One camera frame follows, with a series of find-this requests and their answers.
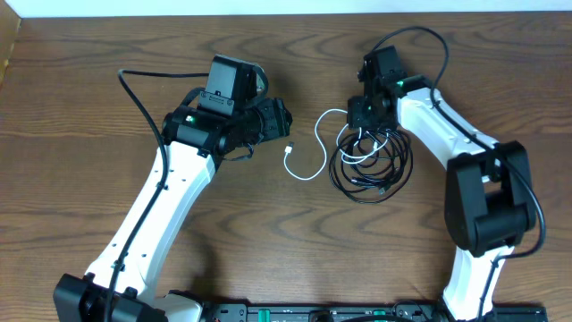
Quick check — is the white usb cable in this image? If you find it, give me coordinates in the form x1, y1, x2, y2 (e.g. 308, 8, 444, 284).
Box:
282, 107, 391, 182

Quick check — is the black usb cable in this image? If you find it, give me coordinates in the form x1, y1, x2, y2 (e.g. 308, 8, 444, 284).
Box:
328, 128, 415, 206

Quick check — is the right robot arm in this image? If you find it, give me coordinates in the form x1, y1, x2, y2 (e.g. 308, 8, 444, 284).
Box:
348, 46, 539, 321

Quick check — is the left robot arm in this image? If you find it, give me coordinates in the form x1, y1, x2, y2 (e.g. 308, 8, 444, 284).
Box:
53, 55, 292, 321

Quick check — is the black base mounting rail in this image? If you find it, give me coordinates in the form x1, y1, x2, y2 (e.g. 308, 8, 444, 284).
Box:
196, 302, 549, 322

